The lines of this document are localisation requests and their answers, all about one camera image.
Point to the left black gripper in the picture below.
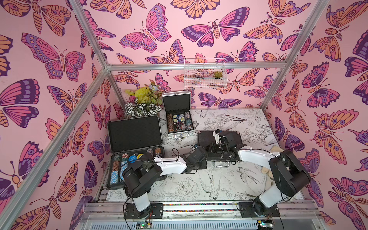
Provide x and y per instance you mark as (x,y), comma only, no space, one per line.
(204,164)

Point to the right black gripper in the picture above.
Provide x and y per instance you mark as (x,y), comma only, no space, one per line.
(223,141)

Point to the black medium poker case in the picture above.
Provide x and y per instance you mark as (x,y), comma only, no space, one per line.
(206,139)

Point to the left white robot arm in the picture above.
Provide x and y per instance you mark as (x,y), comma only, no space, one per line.
(142,173)

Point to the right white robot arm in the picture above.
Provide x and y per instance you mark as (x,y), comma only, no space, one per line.
(289,174)

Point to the small silver poker case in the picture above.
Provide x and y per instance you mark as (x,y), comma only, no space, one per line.
(178,117)

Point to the large black poker case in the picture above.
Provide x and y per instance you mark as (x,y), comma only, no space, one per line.
(129,140)

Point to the beige work glove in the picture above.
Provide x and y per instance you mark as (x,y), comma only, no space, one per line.
(275,150)

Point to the small green succulent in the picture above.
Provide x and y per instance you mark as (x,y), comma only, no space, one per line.
(218,74)

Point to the striped leaf plant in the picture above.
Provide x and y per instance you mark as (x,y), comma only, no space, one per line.
(142,109)

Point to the yellow-green leafy plant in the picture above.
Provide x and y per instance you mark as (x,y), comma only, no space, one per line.
(146,95)

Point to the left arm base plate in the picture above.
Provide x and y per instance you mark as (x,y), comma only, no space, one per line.
(154,211)

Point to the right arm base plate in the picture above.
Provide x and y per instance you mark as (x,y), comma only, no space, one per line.
(258,211)

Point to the aluminium front rail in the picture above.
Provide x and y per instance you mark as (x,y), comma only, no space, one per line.
(203,215)

